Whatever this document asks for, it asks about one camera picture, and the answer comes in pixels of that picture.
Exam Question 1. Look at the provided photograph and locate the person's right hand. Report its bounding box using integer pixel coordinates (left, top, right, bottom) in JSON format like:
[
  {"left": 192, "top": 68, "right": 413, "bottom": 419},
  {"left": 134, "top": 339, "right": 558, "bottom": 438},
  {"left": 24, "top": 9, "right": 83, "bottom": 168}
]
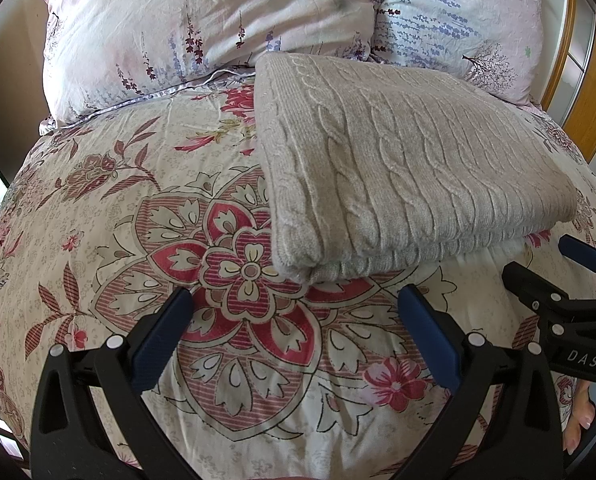
[{"left": 562, "top": 379, "right": 596, "bottom": 455}]

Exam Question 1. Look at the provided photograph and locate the red floral print quilt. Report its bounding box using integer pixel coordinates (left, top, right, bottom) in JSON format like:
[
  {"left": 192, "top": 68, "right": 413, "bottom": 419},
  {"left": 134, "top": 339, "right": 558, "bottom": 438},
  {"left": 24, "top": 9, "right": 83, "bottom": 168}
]
[{"left": 0, "top": 80, "right": 596, "bottom": 480}]

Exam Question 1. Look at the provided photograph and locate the pink pillow with purple sprigs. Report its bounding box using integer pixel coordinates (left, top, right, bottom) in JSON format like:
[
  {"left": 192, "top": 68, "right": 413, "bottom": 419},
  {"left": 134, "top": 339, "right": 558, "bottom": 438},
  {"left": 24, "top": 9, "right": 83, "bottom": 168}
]
[{"left": 38, "top": 0, "right": 379, "bottom": 136}]

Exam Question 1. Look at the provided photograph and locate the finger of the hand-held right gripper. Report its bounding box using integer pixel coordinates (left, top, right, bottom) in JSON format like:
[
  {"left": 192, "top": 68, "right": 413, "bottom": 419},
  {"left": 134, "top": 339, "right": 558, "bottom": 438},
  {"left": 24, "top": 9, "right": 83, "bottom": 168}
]
[
  {"left": 558, "top": 233, "right": 596, "bottom": 283},
  {"left": 501, "top": 260, "right": 586, "bottom": 323}
]

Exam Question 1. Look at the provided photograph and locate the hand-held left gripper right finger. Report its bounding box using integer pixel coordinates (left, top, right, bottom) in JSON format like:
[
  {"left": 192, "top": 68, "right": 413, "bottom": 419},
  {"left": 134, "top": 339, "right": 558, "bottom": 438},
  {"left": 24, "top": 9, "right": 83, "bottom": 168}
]
[{"left": 398, "top": 284, "right": 565, "bottom": 480}]

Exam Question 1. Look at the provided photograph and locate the pink pillow with blue blossoms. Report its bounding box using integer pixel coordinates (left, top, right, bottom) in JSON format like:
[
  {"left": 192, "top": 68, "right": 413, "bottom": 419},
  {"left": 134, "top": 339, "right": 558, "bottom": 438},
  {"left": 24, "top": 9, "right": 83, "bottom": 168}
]
[{"left": 370, "top": 0, "right": 554, "bottom": 111}]

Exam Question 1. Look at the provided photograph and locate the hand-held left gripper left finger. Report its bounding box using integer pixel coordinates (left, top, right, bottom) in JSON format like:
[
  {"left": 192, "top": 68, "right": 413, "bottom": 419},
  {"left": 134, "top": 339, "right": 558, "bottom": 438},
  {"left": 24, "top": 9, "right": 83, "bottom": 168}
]
[{"left": 30, "top": 287, "right": 194, "bottom": 480}]

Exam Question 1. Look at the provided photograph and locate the beige cable knit sweater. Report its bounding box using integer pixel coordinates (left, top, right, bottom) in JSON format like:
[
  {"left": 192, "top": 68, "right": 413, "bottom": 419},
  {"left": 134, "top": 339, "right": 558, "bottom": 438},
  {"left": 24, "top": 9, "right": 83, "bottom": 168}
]
[{"left": 254, "top": 51, "right": 579, "bottom": 283}]

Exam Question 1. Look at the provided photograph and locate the wooden headboard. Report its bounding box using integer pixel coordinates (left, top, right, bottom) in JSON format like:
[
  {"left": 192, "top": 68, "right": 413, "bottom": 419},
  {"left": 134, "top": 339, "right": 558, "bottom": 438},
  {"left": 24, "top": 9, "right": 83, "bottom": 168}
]
[{"left": 542, "top": 0, "right": 596, "bottom": 163}]

